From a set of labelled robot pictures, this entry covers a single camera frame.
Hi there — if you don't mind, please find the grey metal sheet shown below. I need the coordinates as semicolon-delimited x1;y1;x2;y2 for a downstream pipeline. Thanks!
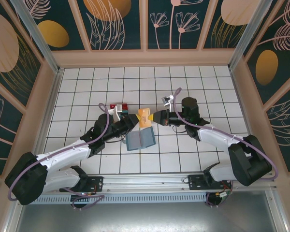
13;202;282;232

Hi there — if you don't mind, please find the colourful striped wooden box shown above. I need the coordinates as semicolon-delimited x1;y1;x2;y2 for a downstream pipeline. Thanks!
109;102;129;116

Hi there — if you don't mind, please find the red VIP card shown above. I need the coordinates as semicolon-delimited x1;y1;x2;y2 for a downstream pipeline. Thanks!
110;103;129;111

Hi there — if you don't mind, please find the teal card holder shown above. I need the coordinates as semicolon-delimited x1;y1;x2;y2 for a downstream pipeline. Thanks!
125;127;156;152

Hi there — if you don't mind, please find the aluminium frame post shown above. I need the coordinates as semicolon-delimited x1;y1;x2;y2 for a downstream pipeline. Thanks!
9;0;64;74
228;0;273;71

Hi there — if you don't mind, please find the aluminium mounting rail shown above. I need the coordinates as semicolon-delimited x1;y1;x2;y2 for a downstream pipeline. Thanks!
13;171;277;194

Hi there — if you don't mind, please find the slotted grey cable duct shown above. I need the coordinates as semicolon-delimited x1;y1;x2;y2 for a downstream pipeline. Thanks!
23;194;208;204

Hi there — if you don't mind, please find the arm base electronics module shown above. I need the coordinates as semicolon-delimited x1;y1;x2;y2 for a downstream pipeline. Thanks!
70;192;91;209
205;191;230;208

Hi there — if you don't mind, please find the orange card with drawing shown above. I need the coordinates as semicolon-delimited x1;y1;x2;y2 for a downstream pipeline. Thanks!
138;108;153;128

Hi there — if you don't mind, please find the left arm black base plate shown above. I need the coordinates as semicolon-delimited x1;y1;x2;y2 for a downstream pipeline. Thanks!
59;175;104;193

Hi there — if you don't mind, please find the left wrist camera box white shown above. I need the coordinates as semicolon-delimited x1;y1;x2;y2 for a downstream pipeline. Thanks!
112;105;123;122

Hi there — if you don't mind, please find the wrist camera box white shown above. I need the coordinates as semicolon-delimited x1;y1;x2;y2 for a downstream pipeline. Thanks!
160;95;174;109
112;105;123;122

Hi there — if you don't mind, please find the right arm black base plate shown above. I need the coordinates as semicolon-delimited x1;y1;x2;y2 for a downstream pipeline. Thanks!
188;174;233;192

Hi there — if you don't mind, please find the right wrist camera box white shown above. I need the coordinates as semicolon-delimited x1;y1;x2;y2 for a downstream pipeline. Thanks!
160;95;174;109

